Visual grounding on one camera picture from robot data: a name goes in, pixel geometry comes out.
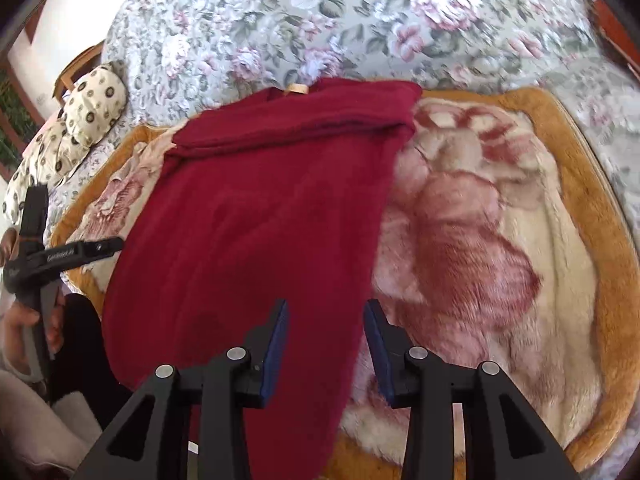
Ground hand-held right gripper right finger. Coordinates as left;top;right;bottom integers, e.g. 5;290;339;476
364;299;582;480

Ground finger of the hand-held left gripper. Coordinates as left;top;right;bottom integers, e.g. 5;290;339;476
80;237;125;261

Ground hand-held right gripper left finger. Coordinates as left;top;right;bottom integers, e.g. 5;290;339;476
75;300;291;480

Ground dark red fleece garment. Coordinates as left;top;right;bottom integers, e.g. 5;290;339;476
100;77;423;480

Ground person's left forearm beige sleeve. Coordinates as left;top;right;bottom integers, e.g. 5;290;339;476
0;355;93;466

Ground person's left hand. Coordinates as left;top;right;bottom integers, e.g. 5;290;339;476
0;295;66;361

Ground cream medallion print cushion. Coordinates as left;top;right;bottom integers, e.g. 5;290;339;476
60;62;128;148
2;120;96;221

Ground person's black pants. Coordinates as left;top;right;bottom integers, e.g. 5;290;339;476
47;292;133;413

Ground rose print fleece blanket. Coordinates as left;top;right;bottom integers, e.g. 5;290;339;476
50;87;640;480

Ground wooden chair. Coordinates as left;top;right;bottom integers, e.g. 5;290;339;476
52;42;106;106

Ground grey floral sofa cover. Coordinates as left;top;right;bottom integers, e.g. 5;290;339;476
45;0;640;241

